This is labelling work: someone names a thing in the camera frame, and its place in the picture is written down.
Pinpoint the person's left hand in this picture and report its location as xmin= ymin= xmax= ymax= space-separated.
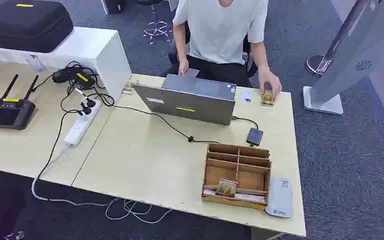
xmin=257 ymin=67 xmax=283 ymax=101

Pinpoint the person's right hand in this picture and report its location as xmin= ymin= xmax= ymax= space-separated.
xmin=178 ymin=58 xmax=190 ymax=76

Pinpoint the dark smartphone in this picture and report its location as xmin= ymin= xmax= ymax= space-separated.
xmin=184 ymin=68 xmax=201 ymax=79

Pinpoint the white card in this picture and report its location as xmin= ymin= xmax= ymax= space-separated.
xmin=239 ymin=89 xmax=253 ymax=104

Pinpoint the grey laptop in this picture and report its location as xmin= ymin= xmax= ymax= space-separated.
xmin=130 ymin=73 xmax=238 ymax=127

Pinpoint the chrome stool base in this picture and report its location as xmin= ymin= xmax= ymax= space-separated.
xmin=142 ymin=3 xmax=174 ymax=46

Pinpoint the round chrome stand base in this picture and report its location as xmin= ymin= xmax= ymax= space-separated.
xmin=305 ymin=54 xmax=335 ymax=78

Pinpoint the person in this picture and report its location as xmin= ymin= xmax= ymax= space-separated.
xmin=168 ymin=0 xmax=283 ymax=101

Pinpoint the small wooden card holder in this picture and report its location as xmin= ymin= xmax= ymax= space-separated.
xmin=121 ymin=81 xmax=136 ymax=96

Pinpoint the grey standing display kiosk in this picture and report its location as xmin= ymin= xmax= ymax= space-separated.
xmin=302 ymin=0 xmax=384 ymax=116

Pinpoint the white cabinet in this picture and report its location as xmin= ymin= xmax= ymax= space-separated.
xmin=0 ymin=26 xmax=133 ymax=104

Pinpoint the black cabinet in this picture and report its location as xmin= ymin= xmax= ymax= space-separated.
xmin=100 ymin=0 xmax=127 ymax=16

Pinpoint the wooden compartment box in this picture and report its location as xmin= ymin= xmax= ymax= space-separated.
xmin=201 ymin=143 xmax=273 ymax=211

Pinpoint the black power adapter yellow label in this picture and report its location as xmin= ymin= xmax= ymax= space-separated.
xmin=52 ymin=67 xmax=96 ymax=91

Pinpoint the white grey card reader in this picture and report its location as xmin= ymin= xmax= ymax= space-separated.
xmin=264 ymin=176 xmax=295 ymax=220

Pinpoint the white paper strip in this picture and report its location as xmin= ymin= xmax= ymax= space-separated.
xmin=203 ymin=189 xmax=266 ymax=204

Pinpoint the white power strip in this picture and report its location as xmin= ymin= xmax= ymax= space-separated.
xmin=63 ymin=98 xmax=103 ymax=148

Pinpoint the clear plastic bottle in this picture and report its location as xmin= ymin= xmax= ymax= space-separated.
xmin=26 ymin=54 xmax=47 ymax=73

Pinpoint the black zippered carry case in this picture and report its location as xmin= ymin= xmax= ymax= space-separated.
xmin=0 ymin=0 xmax=74 ymax=54

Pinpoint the black remote controller with antennas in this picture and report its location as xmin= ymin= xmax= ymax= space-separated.
xmin=0 ymin=74 xmax=40 ymax=131

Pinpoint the short black usb cable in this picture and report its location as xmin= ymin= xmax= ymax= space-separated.
xmin=231 ymin=115 xmax=260 ymax=131

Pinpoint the black laptop power cable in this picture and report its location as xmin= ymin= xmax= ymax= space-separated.
xmin=92 ymin=94 xmax=220 ymax=145

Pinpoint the black mains cable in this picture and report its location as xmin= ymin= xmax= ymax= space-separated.
xmin=32 ymin=108 xmax=84 ymax=188

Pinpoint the white power strip cable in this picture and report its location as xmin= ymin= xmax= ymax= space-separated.
xmin=31 ymin=145 xmax=174 ymax=225

